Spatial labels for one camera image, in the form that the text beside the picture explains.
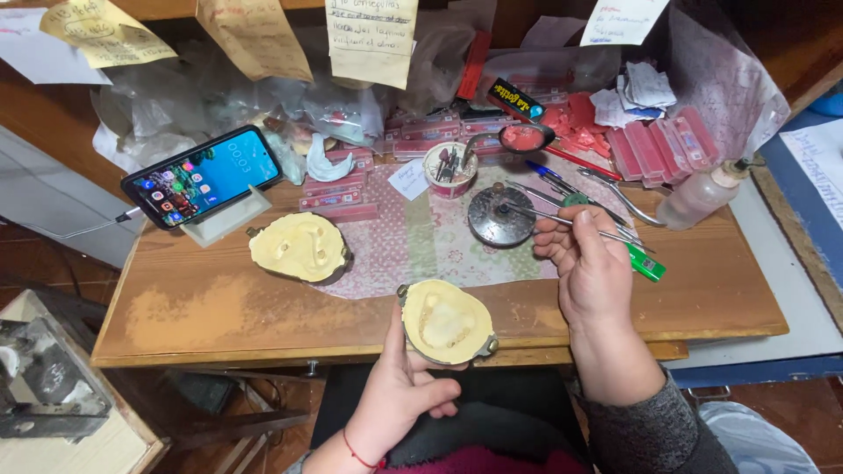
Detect person's right hand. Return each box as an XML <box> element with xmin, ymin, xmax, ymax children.
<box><xmin>532</xmin><ymin>205</ymin><xmax>636</xmax><ymax>328</ymax></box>

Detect person's left hand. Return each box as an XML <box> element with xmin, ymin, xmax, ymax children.
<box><xmin>342</xmin><ymin>300</ymin><xmax>467</xmax><ymax>463</ymax></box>

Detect thin metal wax spatula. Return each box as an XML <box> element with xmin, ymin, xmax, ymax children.
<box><xmin>503</xmin><ymin>205</ymin><xmax>657</xmax><ymax>254</ymax></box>

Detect plaster-filled dental flask half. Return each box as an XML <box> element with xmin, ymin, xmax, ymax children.
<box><xmin>247</xmin><ymin>212</ymin><xmax>354</xmax><ymax>287</ymax></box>
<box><xmin>397</xmin><ymin>279</ymin><xmax>499</xmax><ymax>367</ymax></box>

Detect green lighter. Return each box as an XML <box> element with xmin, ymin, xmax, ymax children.
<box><xmin>626</xmin><ymin>242</ymin><xmax>667</xmax><ymax>283</ymax></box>

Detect metal pliers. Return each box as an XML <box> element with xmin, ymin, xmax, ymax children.
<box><xmin>578</xmin><ymin>166</ymin><xmax>667</xmax><ymax>229</ymax></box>

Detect metal tweezers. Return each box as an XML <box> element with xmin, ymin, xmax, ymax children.
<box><xmin>506</xmin><ymin>180</ymin><xmax>643</xmax><ymax>246</ymax></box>

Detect round metal burner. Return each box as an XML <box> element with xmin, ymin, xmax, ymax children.
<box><xmin>468</xmin><ymin>183</ymin><xmax>537</xmax><ymax>249</ymax></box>

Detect person's dark clothing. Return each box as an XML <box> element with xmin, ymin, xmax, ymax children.
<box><xmin>308</xmin><ymin>362</ymin><xmax>595</xmax><ymax>474</ymax></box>

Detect red pencil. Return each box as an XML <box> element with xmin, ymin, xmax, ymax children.
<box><xmin>543</xmin><ymin>144</ymin><xmax>624</xmax><ymax>183</ymax></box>

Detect blue pen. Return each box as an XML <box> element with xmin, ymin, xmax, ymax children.
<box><xmin>525</xmin><ymin>160</ymin><xmax>634</xmax><ymax>228</ymax></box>

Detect clear plastic squeeze bottle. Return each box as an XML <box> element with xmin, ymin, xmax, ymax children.
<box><xmin>656</xmin><ymin>157</ymin><xmax>766</xmax><ymax>232</ymax></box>

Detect row of pink plastic boxes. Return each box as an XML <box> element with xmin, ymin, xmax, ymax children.
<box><xmin>605</xmin><ymin>106</ymin><xmax>723</xmax><ymax>189</ymax></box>

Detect pile of pink wax pieces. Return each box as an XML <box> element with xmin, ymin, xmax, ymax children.
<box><xmin>540</xmin><ymin>91</ymin><xmax>614</xmax><ymax>159</ymax></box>

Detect pink patterned cloth mat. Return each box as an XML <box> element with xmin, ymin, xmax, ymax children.
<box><xmin>310</xmin><ymin>160</ymin><xmax>638</xmax><ymax>301</ymax></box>

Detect metal spoon with pink wax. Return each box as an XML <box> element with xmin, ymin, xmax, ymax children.
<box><xmin>461</xmin><ymin>123</ymin><xmax>557</xmax><ymax>169</ymax></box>

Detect cup of dental burs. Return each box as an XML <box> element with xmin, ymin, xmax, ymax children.
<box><xmin>423</xmin><ymin>141</ymin><xmax>479</xmax><ymax>200</ymax></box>

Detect crumpled white papers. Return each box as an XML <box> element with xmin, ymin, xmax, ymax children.
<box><xmin>589</xmin><ymin>61</ymin><xmax>678</xmax><ymax>130</ymax></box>

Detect black glue box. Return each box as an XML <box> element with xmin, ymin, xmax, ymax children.
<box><xmin>486</xmin><ymin>78</ymin><xmax>547</xmax><ymax>124</ymax></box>

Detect small white paper slip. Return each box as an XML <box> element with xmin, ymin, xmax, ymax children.
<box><xmin>387</xmin><ymin>158</ymin><xmax>433</xmax><ymax>202</ymax></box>

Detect stack of pink tooth cards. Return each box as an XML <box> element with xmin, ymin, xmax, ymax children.
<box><xmin>298</xmin><ymin>108</ymin><xmax>524</xmax><ymax>225</ymax></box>

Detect blue board with paper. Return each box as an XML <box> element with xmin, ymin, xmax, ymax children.
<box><xmin>668</xmin><ymin>108</ymin><xmax>843</xmax><ymax>391</ymax></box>

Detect white plastic bag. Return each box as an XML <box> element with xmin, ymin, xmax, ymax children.
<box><xmin>698</xmin><ymin>400</ymin><xmax>821</xmax><ymax>474</ymax></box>

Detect white plaster dental cast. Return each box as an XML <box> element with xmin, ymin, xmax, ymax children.
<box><xmin>306</xmin><ymin>133</ymin><xmax>357</xmax><ymax>184</ymax></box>

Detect large clear plastic bag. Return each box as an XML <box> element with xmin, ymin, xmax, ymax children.
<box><xmin>664</xmin><ymin>3</ymin><xmax>792</xmax><ymax>163</ymax></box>

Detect red flat packet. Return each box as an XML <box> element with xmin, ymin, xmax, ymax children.
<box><xmin>456</xmin><ymin>29</ymin><xmax>494</xmax><ymax>101</ymax></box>

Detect white phone stand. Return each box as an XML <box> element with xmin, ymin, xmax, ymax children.
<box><xmin>179</xmin><ymin>184</ymin><xmax>273</xmax><ymax>249</ymax></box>

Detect white note with red writing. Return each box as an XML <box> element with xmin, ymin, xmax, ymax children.
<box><xmin>580</xmin><ymin>0</ymin><xmax>671</xmax><ymax>47</ymax></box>

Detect black smartphone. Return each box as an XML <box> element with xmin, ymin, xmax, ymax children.
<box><xmin>120</xmin><ymin>125</ymin><xmax>284</xmax><ymax>231</ymax></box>

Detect cream handwritten note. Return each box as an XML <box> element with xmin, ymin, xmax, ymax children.
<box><xmin>324</xmin><ymin>0</ymin><xmax>420</xmax><ymax>91</ymax></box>

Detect grey metal flask press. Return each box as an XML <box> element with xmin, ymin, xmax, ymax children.
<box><xmin>0</xmin><ymin>315</ymin><xmax>117</xmax><ymax>441</ymax></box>

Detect heap of clear plastic bags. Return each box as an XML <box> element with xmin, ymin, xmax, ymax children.
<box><xmin>91</xmin><ymin>26</ymin><xmax>399</xmax><ymax>176</ymax></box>

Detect tan handwritten note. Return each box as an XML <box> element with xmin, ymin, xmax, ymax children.
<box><xmin>196</xmin><ymin>0</ymin><xmax>315</xmax><ymax>84</ymax></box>

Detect yellow handwritten note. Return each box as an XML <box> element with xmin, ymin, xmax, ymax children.
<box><xmin>39</xmin><ymin>0</ymin><xmax>179</xmax><ymax>70</ymax></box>

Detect white paper sheet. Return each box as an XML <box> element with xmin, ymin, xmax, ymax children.
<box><xmin>0</xmin><ymin>7</ymin><xmax>113</xmax><ymax>86</ymax></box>

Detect red string bracelet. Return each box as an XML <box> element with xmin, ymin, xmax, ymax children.
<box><xmin>342</xmin><ymin>428</ymin><xmax>387</xmax><ymax>471</ymax></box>

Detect grey charging cable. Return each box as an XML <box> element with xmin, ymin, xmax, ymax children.
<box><xmin>0</xmin><ymin>207</ymin><xmax>143</xmax><ymax>242</ymax></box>

